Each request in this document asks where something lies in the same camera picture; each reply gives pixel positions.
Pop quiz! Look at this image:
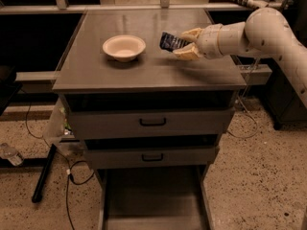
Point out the aluminium rail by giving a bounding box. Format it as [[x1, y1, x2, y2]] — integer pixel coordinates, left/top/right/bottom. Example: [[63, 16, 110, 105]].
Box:
[[238, 64, 272, 85], [15, 71, 59, 81]]

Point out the white paper bowl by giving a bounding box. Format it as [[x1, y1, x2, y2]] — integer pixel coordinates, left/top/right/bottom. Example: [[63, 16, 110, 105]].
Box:
[[102, 35, 146, 62]]

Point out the grey drawer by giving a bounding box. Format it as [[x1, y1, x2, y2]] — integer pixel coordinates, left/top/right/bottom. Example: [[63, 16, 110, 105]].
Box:
[[98, 166, 211, 230], [84, 134, 218, 169], [66, 91, 234, 140]]

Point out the middle grey drawer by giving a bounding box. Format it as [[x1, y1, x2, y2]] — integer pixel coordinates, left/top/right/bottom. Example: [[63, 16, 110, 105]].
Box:
[[84, 134, 218, 169]]

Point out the black metal leg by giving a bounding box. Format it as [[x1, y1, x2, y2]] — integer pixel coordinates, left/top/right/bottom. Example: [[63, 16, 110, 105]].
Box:
[[32, 145, 57, 203]]

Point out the bottom grey drawer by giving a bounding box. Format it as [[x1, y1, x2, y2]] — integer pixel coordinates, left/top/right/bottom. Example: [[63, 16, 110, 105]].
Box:
[[98, 166, 211, 230]]

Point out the aluminium rail right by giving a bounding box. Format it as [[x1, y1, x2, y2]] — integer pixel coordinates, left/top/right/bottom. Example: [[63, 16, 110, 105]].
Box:
[[238, 64, 272, 85]]

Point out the black floor cable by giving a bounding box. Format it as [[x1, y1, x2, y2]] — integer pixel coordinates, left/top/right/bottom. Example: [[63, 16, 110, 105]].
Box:
[[18, 89, 96, 230]]

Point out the aluminium rail left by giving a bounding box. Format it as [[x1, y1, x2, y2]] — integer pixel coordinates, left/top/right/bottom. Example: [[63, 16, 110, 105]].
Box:
[[15, 71, 59, 81]]

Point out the dark blue snack bar wrapper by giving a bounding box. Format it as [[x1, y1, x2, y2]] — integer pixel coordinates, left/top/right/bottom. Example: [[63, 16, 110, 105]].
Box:
[[159, 32, 189, 52]]

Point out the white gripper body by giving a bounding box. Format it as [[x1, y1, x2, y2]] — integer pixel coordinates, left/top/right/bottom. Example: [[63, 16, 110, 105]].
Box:
[[196, 24, 223, 59]]

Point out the clear plastic bottle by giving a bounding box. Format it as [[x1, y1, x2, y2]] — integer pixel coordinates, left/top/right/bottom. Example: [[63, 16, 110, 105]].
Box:
[[0, 143, 24, 167]]

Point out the thin cable right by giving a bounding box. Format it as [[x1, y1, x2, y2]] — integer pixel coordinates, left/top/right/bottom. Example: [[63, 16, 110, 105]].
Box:
[[225, 57, 262, 140]]

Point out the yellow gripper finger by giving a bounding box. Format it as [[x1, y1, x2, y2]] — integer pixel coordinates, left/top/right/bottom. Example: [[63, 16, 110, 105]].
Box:
[[180, 28, 203, 42], [173, 43, 201, 60]]

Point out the grey drawer cabinet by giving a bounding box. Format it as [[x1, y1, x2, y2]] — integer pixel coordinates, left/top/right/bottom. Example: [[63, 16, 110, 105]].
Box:
[[52, 9, 247, 230]]

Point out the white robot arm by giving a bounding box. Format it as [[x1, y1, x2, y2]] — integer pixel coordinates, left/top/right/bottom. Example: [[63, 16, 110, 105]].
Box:
[[173, 8, 307, 106]]

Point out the top grey drawer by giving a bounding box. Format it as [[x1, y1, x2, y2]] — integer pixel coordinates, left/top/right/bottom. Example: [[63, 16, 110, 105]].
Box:
[[66, 91, 234, 140]]

